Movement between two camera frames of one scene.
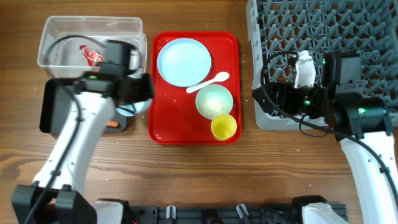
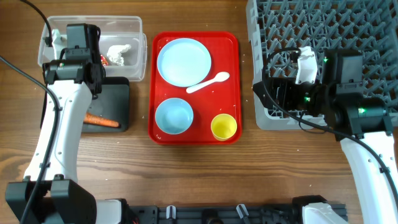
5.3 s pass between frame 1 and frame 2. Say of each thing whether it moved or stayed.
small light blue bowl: moved
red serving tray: stayed
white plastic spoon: stayed
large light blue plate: stayed
